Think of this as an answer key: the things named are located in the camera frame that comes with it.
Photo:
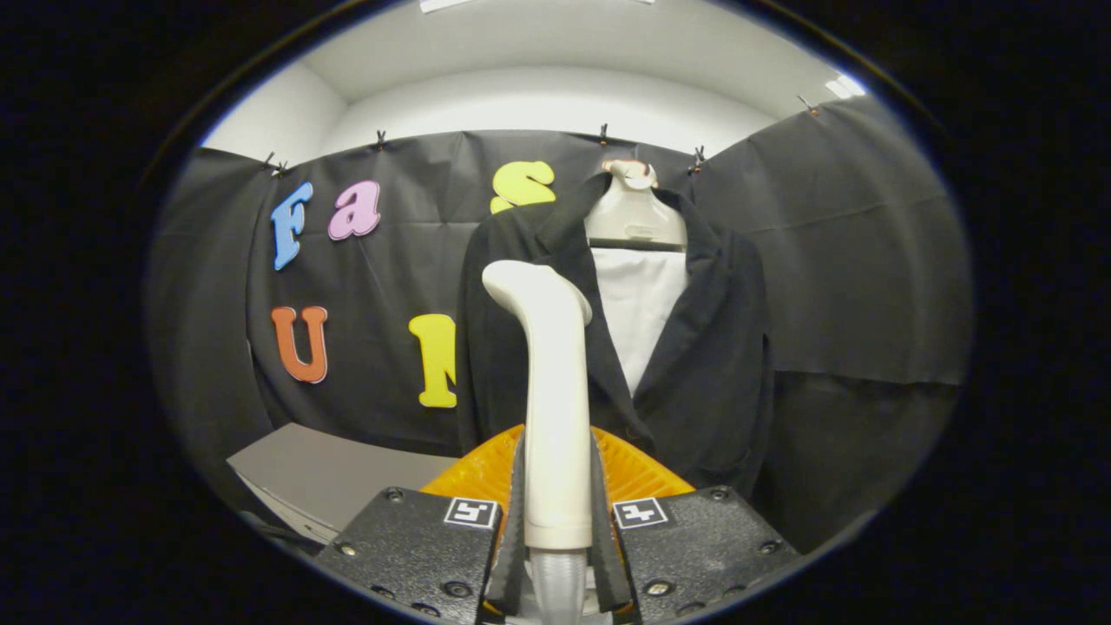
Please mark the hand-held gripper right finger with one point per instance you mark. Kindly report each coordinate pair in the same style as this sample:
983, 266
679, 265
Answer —
605, 564

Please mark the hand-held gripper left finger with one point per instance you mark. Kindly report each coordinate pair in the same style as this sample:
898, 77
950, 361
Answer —
516, 564

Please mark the black blazer jacket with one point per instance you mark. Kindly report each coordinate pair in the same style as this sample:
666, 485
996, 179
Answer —
712, 365

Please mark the grey cabinet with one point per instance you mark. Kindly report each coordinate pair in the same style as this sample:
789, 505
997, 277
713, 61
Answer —
330, 477

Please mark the white mannequin torso form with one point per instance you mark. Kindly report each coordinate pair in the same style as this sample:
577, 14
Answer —
638, 304

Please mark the black backdrop cloth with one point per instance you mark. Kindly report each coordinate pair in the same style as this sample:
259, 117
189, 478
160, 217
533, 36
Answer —
868, 260

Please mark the ceiling light panel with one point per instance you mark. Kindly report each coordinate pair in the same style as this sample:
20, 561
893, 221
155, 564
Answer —
451, 4
844, 87

